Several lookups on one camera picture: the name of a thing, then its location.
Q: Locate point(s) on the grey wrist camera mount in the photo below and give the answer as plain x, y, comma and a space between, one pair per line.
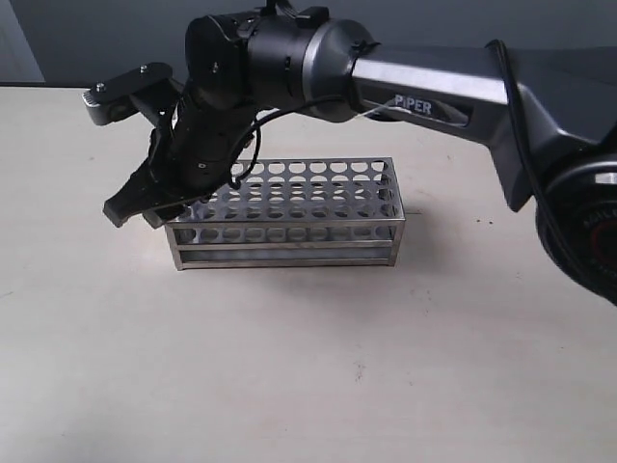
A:
149, 90

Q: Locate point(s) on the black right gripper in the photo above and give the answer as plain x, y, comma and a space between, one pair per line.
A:
189, 158

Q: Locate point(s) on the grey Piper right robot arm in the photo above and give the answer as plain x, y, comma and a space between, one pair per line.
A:
547, 118

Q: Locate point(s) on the stainless steel test tube rack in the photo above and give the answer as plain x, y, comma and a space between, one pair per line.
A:
295, 213

